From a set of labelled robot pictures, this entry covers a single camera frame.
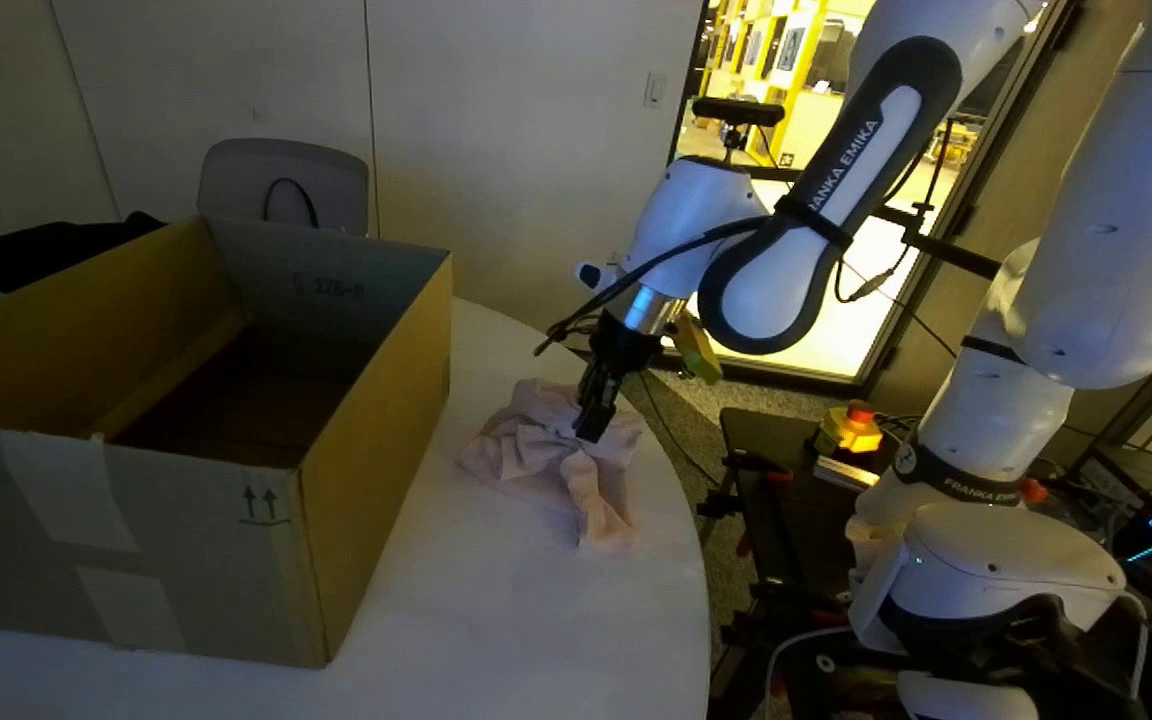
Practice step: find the pale pink towel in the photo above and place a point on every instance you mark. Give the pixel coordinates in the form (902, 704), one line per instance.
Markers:
(540, 461)

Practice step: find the black equipment stand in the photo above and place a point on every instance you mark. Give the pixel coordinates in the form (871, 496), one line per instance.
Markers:
(777, 533)

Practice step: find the small lit electronic device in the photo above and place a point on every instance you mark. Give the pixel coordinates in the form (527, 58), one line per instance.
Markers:
(859, 431)

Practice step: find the grey chair backrest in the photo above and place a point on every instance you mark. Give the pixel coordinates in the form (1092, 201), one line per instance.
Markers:
(281, 183)

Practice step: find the black cloth bundle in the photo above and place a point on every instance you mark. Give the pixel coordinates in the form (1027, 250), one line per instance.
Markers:
(57, 244)

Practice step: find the large open cardboard box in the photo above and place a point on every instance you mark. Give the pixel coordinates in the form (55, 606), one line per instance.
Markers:
(203, 443)

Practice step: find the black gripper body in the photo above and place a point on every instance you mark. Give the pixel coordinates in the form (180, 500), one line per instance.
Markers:
(626, 358)

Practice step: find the yellowish wrist camera block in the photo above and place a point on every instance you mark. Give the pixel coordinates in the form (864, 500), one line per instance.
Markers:
(698, 355)

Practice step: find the black mounting rod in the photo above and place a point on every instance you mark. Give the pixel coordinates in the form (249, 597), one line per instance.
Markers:
(949, 250)

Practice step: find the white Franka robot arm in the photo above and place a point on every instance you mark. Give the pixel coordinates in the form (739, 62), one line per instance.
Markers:
(1069, 292)

